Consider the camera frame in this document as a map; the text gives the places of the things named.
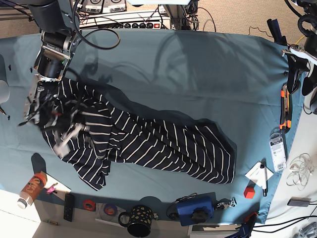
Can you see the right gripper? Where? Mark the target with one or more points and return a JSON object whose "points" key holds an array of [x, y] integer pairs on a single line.
{"points": [[56, 109]]}

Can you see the black white marker pen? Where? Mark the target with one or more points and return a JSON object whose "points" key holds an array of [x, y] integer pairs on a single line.
{"points": [[264, 179]]}

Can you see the orange black utility knife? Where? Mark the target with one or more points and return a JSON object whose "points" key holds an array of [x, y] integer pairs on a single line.
{"points": [[286, 110]]}

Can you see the white cup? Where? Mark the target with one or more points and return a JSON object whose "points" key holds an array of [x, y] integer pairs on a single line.
{"points": [[4, 92]]}

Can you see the teal tablecloth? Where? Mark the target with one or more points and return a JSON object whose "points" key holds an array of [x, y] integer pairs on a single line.
{"points": [[181, 76]]}

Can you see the blue black clamp handle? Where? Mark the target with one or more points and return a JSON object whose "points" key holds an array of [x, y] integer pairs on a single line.
{"points": [[275, 32]]}

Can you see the white paper card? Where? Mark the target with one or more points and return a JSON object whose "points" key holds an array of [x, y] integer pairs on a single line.
{"points": [[255, 174]]}

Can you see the navy white striped t-shirt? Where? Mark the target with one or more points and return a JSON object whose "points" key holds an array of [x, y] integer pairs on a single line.
{"points": [[199, 150]]}

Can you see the red cube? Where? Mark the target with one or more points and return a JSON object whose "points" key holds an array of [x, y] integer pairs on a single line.
{"points": [[249, 192]]}

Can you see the white power strip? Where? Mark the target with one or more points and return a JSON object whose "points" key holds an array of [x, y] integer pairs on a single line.
{"points": [[132, 25]]}

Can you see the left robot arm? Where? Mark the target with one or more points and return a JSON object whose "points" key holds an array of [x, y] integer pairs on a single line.
{"points": [[306, 10]]}

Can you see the black remote control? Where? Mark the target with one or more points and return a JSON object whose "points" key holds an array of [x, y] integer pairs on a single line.
{"points": [[69, 207]]}

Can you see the purple tape roll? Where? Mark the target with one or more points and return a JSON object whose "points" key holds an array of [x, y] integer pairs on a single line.
{"points": [[110, 209]]}

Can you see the white paper sheet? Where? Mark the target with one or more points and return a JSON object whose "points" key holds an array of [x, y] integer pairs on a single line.
{"points": [[52, 182]]}

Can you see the grey adapter box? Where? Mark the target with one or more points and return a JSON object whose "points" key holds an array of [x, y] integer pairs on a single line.
{"points": [[299, 202]]}

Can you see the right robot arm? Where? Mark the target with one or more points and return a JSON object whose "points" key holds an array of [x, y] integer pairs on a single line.
{"points": [[58, 42]]}

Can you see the pink small figurine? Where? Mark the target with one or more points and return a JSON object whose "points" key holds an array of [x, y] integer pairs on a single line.
{"points": [[52, 189]]}

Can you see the red tape roll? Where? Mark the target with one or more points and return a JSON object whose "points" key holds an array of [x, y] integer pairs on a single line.
{"points": [[89, 205]]}

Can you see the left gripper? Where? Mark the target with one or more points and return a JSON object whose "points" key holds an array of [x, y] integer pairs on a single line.
{"points": [[301, 59]]}

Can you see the metal keyring carabiner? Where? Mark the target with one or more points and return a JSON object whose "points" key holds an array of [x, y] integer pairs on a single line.
{"points": [[225, 203]]}

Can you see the black mug yellow pattern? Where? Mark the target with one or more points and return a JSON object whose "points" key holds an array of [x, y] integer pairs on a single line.
{"points": [[138, 221]]}

